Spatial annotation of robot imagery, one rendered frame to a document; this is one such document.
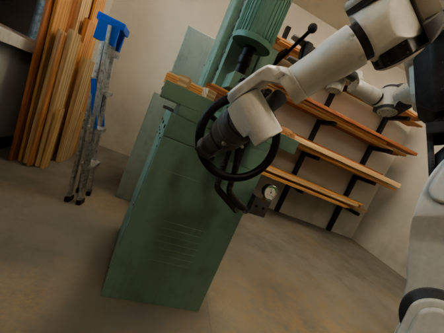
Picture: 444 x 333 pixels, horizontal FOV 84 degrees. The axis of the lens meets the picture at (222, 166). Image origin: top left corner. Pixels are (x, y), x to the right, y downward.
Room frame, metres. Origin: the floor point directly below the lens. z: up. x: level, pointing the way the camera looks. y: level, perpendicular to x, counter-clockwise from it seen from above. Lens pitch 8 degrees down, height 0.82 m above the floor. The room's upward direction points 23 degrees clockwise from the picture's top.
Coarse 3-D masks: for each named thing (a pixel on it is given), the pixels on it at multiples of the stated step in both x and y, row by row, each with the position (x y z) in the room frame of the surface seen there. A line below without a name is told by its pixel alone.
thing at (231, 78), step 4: (232, 72) 1.10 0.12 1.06; (236, 72) 1.07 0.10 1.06; (228, 76) 1.15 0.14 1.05; (232, 76) 1.08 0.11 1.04; (236, 76) 1.07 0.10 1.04; (240, 76) 1.08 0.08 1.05; (244, 76) 1.08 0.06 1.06; (224, 80) 1.19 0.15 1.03; (228, 80) 1.12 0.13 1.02; (232, 80) 1.07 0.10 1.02; (236, 80) 1.08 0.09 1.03; (224, 84) 1.16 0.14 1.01; (228, 84) 1.09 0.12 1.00; (232, 84) 1.07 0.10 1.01; (224, 88) 1.16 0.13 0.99; (228, 88) 1.12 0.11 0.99; (232, 88) 1.08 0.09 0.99
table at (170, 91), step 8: (168, 88) 0.89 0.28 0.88; (176, 88) 0.90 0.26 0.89; (184, 88) 0.91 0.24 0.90; (160, 96) 1.08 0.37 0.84; (168, 96) 0.89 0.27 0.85; (176, 96) 0.90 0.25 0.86; (184, 96) 0.91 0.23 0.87; (192, 96) 0.92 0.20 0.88; (200, 96) 0.93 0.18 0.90; (184, 104) 0.91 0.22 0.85; (192, 104) 0.92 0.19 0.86; (200, 104) 0.93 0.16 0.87; (208, 104) 0.94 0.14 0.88; (200, 112) 0.93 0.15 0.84; (216, 112) 0.94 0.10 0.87; (280, 144) 1.05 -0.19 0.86; (288, 144) 1.06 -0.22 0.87; (296, 144) 1.07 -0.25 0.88; (288, 152) 1.07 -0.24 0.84
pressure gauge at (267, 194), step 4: (268, 184) 1.00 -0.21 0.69; (264, 188) 0.99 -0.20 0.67; (268, 188) 0.99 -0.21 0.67; (272, 188) 1.00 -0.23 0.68; (276, 188) 1.00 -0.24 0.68; (264, 192) 0.98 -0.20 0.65; (268, 192) 0.99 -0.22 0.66; (272, 192) 1.00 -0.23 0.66; (276, 192) 1.00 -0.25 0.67; (264, 196) 0.99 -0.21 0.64; (268, 196) 1.00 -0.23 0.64; (272, 196) 1.00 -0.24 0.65; (264, 200) 1.01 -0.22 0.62
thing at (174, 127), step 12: (168, 120) 0.90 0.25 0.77; (180, 120) 0.91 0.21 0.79; (168, 132) 0.91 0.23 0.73; (180, 132) 0.92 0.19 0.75; (192, 132) 0.93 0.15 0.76; (192, 144) 0.94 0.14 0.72; (216, 156) 0.98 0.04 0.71; (252, 156) 1.02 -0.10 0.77; (264, 156) 1.03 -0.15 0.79; (252, 168) 1.03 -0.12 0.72
